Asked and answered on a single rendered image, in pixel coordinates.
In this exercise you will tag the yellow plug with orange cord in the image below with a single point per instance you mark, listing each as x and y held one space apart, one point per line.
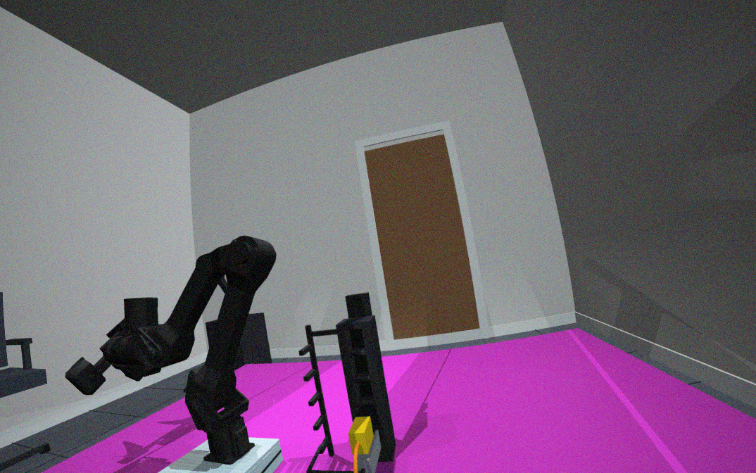
362 432

